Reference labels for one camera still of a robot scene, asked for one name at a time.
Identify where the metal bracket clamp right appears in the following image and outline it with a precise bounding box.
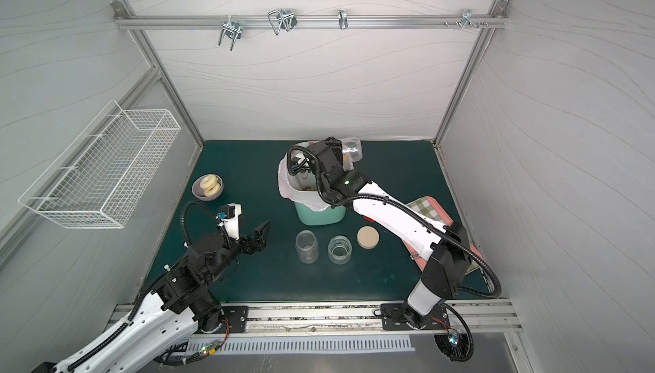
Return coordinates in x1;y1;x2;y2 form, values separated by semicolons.
443;9;489;30

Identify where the green checkered cloth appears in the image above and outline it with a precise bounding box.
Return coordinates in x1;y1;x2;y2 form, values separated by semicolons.
406;197;479;274

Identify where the metal u-bolt clamp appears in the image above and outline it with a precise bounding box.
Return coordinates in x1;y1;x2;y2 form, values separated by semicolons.
218;20;242;51

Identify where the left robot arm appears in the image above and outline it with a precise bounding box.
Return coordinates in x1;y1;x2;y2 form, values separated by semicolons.
34;201;271;372

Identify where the grey bowl with buns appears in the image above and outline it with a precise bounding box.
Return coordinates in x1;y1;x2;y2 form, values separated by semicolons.
191;174;224;202

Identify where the white vent strip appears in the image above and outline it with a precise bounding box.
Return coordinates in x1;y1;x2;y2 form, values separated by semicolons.
215;335;416;355

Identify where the pink tray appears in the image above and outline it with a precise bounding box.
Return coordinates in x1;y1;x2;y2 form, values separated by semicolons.
401;196;482;277

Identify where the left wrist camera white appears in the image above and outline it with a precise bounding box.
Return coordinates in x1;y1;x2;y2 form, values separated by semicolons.
216;204;242;242

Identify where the metal hook clamp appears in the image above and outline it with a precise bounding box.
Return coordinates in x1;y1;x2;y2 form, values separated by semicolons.
267;8;298;35

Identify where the aluminium crossbar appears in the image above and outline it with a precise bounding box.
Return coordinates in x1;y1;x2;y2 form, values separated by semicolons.
114;13;509;30

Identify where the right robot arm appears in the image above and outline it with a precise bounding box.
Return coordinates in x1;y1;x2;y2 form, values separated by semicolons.
285;137;501;330

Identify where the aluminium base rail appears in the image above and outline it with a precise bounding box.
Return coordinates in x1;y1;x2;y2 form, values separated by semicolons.
101;298;524;341

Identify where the red lid peanut jar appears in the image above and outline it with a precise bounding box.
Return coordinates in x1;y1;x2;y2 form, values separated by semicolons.
295;230;319;265
341;138;363;163

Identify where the beige lid glass peanut jar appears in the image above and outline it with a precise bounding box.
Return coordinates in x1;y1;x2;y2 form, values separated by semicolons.
327;236;352;265

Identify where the white wire basket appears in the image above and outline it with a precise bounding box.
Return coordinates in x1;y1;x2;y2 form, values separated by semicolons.
18;100;181;229

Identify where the small metal ring clamp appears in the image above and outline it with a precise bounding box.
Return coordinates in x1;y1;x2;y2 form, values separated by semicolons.
337;9;348;30

